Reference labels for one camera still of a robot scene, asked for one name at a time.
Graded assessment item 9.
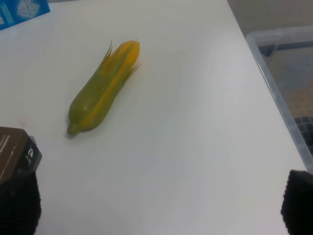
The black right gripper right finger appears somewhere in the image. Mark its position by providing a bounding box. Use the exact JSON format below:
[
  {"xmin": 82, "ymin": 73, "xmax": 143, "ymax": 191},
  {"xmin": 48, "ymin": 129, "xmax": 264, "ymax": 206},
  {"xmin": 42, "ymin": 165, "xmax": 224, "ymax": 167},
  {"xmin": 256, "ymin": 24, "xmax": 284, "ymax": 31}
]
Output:
[{"xmin": 281, "ymin": 170, "xmax": 313, "ymax": 235}]

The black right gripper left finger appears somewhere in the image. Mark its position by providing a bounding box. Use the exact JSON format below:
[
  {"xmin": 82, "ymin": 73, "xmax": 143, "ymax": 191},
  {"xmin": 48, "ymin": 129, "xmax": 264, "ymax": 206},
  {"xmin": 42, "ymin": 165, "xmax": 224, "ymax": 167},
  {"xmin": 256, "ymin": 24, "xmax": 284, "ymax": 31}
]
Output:
[{"xmin": 0, "ymin": 171, "xmax": 42, "ymax": 235}]

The brown black carton box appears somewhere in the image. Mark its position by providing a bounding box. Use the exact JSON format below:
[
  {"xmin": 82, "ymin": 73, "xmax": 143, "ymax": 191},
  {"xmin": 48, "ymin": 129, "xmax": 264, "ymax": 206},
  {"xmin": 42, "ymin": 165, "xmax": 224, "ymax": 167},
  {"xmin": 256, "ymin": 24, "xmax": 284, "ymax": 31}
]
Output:
[{"xmin": 0, "ymin": 127, "xmax": 42, "ymax": 183}]

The green yellow toy corn cob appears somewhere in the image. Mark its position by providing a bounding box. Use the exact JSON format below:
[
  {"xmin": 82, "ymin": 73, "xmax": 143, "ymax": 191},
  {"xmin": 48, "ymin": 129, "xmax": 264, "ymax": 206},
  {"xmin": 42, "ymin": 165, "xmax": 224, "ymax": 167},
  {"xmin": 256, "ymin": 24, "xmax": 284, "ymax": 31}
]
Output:
[{"xmin": 67, "ymin": 40, "xmax": 140, "ymax": 136}]

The clear plastic storage bin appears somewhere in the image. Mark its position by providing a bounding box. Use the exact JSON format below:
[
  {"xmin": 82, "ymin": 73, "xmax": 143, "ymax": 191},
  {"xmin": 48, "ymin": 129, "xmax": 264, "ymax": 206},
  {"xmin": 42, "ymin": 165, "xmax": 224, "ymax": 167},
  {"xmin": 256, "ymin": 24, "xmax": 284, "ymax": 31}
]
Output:
[{"xmin": 246, "ymin": 26, "xmax": 313, "ymax": 172}]

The blue printed box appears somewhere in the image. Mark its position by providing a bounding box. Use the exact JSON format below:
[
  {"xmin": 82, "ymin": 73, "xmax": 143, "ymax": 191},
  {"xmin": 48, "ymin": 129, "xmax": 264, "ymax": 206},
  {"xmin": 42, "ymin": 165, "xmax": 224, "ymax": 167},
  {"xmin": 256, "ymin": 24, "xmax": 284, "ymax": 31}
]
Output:
[{"xmin": 0, "ymin": 0, "xmax": 50, "ymax": 30}]

